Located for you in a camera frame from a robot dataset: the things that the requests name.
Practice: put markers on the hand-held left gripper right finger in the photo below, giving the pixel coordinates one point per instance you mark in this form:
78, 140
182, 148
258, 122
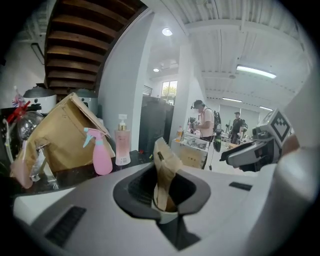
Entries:
172, 197

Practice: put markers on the black marble vanity counter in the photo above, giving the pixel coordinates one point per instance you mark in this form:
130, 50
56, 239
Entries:
135, 160

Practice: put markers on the pink tumbler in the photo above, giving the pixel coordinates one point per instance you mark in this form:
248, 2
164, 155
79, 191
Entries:
21, 175

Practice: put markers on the white appliance with dark lid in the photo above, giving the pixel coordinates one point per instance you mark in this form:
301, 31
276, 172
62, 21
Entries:
41, 100
87, 102

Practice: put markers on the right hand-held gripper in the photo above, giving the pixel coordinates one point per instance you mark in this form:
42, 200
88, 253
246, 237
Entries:
267, 150

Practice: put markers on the window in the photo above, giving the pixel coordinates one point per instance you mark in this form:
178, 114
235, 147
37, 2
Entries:
170, 90

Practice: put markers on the marble pattern cabinet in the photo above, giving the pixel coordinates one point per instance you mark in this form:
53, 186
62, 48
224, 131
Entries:
190, 155

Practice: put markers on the black refrigerator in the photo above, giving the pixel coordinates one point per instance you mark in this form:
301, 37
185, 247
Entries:
156, 125

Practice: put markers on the round ceiling light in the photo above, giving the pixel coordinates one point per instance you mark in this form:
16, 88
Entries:
156, 70
167, 31

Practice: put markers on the pink patterned small packet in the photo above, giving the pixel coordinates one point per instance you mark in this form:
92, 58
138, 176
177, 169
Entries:
18, 97

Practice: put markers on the long ceiling light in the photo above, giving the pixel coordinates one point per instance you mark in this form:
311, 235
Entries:
232, 100
256, 71

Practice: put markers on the large open cardboard box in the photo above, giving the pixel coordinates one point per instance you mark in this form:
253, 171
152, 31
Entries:
67, 135

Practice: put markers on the pink pump lotion bottle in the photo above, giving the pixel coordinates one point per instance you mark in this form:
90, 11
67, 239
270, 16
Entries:
122, 145

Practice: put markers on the orange bottle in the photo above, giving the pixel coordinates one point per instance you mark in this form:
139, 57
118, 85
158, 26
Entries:
179, 133

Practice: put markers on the pink spray bottle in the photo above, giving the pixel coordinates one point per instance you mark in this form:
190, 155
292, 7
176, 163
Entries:
101, 157

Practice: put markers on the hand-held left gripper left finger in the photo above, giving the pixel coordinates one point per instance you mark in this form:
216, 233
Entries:
162, 170

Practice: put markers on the large clear plastic bottle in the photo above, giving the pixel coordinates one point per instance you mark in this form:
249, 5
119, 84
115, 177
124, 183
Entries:
27, 127

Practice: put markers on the person's right forearm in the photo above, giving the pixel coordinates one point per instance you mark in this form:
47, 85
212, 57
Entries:
291, 143

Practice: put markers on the wooden step stool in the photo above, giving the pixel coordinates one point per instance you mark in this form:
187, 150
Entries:
80, 45

